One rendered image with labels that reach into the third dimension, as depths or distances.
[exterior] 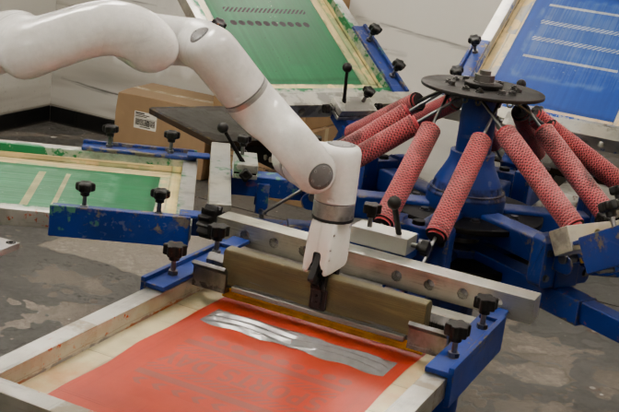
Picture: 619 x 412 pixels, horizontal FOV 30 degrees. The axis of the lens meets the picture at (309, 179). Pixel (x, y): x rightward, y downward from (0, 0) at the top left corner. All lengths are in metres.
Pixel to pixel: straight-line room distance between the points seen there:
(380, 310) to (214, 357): 0.31
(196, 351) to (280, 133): 0.40
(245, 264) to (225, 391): 0.37
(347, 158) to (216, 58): 0.31
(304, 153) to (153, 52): 0.31
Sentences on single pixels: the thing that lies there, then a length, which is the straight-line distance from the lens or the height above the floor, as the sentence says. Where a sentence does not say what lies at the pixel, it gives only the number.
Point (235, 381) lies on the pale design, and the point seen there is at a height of 0.96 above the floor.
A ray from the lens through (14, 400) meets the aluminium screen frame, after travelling 1.69.
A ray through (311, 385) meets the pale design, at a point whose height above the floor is 0.96.
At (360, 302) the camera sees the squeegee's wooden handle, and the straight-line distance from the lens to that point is 2.03.
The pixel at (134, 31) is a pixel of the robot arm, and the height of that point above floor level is 1.49.
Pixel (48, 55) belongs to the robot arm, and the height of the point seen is 1.44.
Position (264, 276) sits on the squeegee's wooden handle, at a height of 1.03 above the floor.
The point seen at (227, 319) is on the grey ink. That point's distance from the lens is 2.07.
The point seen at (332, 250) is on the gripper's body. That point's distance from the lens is 2.00.
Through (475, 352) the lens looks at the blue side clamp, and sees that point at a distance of 1.98.
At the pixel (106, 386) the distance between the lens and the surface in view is 1.80.
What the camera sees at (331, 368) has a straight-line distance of 1.94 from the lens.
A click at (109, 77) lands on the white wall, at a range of 7.32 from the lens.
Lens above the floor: 1.75
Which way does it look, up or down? 15 degrees down
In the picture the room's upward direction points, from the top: 7 degrees clockwise
